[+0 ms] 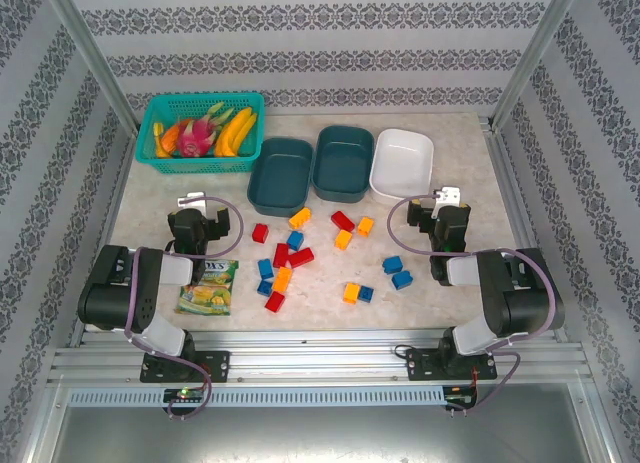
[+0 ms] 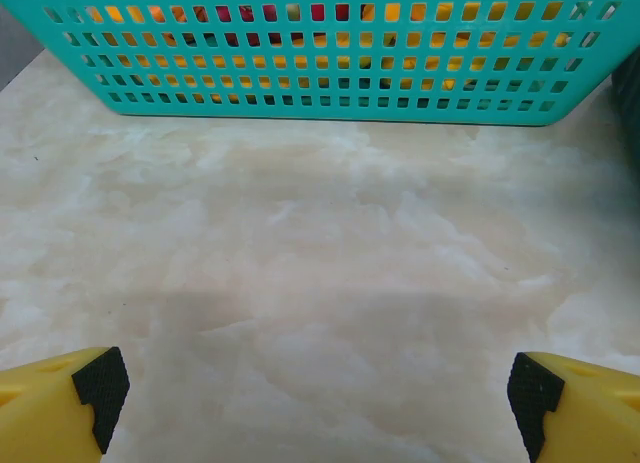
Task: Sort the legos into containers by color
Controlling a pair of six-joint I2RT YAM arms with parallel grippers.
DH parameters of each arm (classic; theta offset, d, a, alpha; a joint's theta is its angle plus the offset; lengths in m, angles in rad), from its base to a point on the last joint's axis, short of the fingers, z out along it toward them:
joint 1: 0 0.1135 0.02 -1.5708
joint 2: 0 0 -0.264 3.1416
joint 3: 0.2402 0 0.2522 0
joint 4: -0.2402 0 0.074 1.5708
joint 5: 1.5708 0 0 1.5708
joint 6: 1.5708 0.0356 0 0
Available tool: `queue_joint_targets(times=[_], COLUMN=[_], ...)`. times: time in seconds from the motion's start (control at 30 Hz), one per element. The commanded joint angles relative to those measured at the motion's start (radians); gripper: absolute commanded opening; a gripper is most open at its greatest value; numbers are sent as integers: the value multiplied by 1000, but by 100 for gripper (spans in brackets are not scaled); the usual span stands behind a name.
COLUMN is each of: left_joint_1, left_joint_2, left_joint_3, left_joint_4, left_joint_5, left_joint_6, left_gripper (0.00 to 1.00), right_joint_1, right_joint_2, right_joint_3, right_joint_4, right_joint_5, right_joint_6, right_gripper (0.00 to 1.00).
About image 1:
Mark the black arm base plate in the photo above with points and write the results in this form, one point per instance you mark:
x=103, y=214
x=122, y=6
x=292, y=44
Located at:
x=217, y=365
x=420, y=365

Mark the white container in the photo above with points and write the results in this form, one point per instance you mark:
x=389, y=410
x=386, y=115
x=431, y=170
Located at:
x=401, y=165

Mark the yellow banana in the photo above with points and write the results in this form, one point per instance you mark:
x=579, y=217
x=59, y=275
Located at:
x=246, y=132
x=231, y=133

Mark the small circuit board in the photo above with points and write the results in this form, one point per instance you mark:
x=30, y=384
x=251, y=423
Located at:
x=460, y=397
x=185, y=394

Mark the pink dragon fruit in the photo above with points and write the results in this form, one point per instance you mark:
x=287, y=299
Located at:
x=195, y=137

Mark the red lego brick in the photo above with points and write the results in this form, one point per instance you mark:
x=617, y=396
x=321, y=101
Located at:
x=343, y=220
x=302, y=258
x=260, y=233
x=280, y=255
x=274, y=301

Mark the aluminium frame post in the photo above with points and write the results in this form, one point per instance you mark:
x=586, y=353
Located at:
x=90, y=53
x=535, y=53

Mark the yellow lego brick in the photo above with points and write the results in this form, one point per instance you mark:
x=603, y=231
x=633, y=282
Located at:
x=343, y=239
x=351, y=293
x=282, y=279
x=365, y=226
x=300, y=218

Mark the dark teal container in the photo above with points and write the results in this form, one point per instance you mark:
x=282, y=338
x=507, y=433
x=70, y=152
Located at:
x=279, y=178
x=342, y=165

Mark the blue lego brick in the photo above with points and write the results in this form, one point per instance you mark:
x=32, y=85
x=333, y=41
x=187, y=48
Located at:
x=366, y=294
x=264, y=268
x=392, y=264
x=402, y=280
x=265, y=286
x=295, y=240

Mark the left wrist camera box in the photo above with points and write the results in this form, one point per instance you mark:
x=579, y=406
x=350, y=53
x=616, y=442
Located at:
x=193, y=198

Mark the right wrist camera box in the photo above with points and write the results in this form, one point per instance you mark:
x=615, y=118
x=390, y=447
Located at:
x=449, y=195

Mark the orange mango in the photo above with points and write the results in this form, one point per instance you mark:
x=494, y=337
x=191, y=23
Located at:
x=169, y=139

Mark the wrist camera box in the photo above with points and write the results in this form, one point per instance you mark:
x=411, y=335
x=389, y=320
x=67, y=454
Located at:
x=449, y=195
x=193, y=198

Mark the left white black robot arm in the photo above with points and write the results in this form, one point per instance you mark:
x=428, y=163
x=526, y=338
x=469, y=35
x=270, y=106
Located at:
x=150, y=293

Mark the teal plastic basket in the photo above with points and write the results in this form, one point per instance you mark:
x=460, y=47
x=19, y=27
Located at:
x=200, y=165

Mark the green candy bag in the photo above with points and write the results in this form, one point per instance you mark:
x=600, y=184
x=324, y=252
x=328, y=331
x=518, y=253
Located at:
x=207, y=290

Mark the aluminium mounting rail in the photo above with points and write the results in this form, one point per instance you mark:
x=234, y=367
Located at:
x=315, y=353

